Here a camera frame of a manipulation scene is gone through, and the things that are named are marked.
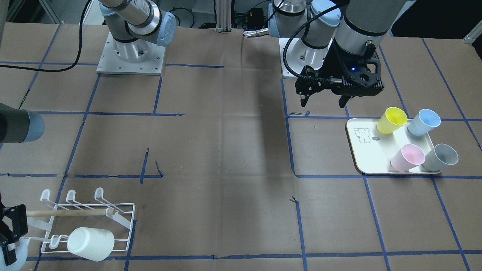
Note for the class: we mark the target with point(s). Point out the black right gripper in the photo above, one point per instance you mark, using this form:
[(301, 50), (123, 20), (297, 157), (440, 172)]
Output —
[(15, 222)]

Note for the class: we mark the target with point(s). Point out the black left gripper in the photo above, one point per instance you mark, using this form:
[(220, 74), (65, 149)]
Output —
[(334, 62)]

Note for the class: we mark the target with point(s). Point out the white ikea cup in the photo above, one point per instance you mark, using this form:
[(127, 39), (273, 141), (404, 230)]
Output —
[(91, 243)]

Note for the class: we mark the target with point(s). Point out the light blue cup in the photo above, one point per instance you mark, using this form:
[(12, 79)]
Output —
[(425, 121), (21, 253)]

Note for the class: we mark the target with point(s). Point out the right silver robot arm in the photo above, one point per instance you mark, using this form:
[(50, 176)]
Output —
[(27, 167)]

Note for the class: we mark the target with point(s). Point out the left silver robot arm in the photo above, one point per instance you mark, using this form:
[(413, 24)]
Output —
[(349, 30)]

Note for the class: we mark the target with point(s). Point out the yellow cup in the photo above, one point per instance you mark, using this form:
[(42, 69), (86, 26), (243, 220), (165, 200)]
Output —
[(392, 119)]

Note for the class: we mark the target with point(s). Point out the pink cup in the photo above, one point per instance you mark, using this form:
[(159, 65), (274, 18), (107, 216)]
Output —
[(408, 157)]

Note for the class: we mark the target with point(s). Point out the grey cup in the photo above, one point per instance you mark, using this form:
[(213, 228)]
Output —
[(442, 156)]

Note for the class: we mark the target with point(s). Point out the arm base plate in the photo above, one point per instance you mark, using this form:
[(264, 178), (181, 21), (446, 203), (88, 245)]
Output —
[(135, 58), (299, 55)]

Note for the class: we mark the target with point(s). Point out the white wire cup rack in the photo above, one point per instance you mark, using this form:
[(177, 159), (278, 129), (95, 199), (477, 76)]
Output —
[(53, 232)]

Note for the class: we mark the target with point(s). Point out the aluminium frame post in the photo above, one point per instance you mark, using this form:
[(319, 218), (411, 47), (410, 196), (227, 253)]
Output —
[(223, 15)]

